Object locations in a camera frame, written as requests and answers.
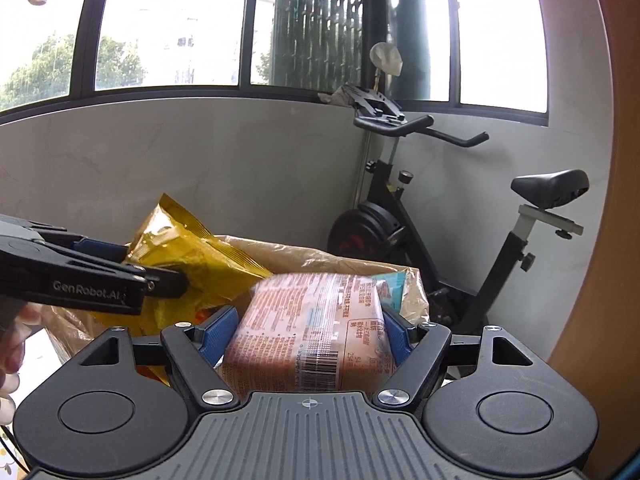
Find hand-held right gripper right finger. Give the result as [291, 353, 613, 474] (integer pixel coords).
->
[372, 310, 538, 407]

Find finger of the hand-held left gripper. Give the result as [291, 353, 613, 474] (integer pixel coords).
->
[142, 266, 190, 301]
[75, 237, 132, 262]

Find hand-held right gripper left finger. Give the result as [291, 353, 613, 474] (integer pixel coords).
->
[75, 305, 241, 408]

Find large yellow corn chip bag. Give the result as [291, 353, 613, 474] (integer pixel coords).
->
[95, 192, 273, 386]

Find orange snack packet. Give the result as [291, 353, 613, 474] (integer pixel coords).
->
[220, 272, 401, 396]

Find plastic-lined cardboard box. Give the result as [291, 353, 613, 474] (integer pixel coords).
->
[42, 232, 431, 386]

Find person's left hand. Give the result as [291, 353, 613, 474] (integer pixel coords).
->
[0, 304, 43, 423]

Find teal snack packet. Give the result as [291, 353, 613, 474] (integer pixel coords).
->
[372, 267, 413, 311]

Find black exercise bike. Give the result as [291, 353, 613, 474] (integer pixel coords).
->
[317, 85, 591, 381]

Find grey crumpled cloth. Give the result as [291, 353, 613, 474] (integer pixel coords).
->
[318, 85, 361, 107]

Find wooden door panel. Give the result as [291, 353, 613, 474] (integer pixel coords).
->
[547, 0, 640, 471]

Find beige plastic bag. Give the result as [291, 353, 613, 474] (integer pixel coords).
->
[370, 42, 403, 77]

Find dark metal lattice screen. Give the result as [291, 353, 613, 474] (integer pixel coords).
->
[272, 0, 363, 90]

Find black window frame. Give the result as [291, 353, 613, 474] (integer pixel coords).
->
[0, 0, 551, 128]

